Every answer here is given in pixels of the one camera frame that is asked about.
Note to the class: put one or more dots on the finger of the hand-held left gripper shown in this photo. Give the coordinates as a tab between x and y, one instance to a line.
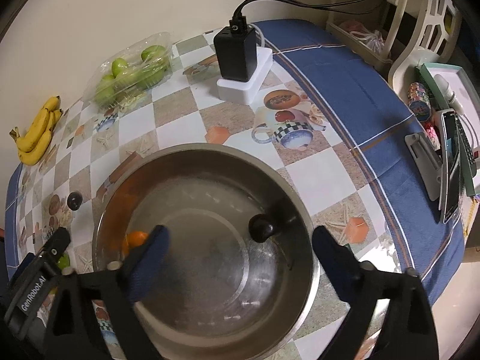
55	245

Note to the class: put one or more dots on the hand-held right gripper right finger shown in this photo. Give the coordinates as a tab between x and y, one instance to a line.
333	266

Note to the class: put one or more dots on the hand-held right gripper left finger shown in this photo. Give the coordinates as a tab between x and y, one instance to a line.
150	262

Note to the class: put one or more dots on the orange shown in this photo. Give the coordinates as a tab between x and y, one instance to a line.
135	238

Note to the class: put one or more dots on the steel bowl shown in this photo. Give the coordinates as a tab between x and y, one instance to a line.
210	247

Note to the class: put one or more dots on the small green lime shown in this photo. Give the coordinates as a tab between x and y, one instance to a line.
63	261

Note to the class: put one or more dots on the black plum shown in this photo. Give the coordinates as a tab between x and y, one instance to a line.
74	199
260	228

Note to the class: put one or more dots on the banana bunch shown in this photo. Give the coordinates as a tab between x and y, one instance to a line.
37	135

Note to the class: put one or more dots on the grey metal stand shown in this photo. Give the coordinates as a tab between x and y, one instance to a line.
422	157

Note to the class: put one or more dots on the checkered printed tablecloth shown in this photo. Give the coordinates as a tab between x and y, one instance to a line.
187	120

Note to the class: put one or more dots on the smartphone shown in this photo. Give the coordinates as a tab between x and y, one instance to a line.
450	165

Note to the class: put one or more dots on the black remote control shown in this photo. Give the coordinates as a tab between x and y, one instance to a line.
467	146

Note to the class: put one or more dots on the pile of green jujubes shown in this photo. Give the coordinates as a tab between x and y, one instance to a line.
119	67

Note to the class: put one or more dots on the white box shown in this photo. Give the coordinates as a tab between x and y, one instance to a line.
240	92

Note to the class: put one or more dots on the blue cloth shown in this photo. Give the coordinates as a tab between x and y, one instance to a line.
337	63

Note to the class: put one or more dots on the white bottle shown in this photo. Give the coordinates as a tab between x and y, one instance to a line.
446	90

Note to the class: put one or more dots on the clear plastic container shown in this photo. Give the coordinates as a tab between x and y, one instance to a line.
161	41

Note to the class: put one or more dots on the black power adapter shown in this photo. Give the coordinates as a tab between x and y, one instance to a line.
234	56

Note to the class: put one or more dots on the pink plastic bag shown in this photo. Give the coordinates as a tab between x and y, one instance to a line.
373	40

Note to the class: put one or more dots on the teal box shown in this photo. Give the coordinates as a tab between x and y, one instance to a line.
465	73

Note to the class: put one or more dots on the white plastic rack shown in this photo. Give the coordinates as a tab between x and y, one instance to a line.
392	15

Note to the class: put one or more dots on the white plastic chair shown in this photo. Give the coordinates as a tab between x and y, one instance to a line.
431	18

